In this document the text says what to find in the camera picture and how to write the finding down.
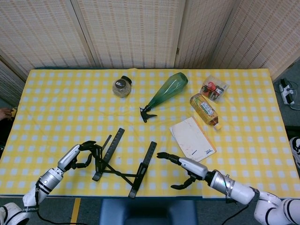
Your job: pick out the green plastic spray bottle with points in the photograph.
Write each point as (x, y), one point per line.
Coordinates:
(168, 89)

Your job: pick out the small yellow object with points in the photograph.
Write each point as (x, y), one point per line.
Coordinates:
(14, 112)

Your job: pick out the yellow white checkered tablecloth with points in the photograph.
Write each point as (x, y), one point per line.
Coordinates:
(58, 105)

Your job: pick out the bare person hand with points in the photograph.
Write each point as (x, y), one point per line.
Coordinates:
(4, 114)

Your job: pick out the round glass jar black lid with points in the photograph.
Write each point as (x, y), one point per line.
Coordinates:
(120, 90)

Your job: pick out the clear plastic box small items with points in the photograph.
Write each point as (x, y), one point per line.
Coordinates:
(214, 90)

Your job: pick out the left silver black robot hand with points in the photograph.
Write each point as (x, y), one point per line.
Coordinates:
(69, 157)

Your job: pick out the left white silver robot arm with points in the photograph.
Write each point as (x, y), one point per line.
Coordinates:
(48, 181)

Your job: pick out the tea bottle yellow cap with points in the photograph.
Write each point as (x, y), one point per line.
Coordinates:
(205, 110)

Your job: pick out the woven bamboo screen panel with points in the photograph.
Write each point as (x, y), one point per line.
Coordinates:
(9, 82)
(131, 30)
(264, 30)
(201, 30)
(35, 30)

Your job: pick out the white booklet orange edge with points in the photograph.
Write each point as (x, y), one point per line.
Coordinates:
(191, 140)

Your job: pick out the blue padded seat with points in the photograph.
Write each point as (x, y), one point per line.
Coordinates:
(147, 213)

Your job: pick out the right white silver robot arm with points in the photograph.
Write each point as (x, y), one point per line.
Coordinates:
(236, 188)

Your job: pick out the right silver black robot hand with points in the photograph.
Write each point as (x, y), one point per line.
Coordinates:
(194, 167)

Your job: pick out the white power strip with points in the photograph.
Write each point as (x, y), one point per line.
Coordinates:
(284, 91)

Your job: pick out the black folding laptop stand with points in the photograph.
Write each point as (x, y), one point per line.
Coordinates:
(112, 146)

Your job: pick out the black white sneaker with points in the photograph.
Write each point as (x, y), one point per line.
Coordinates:
(295, 147)

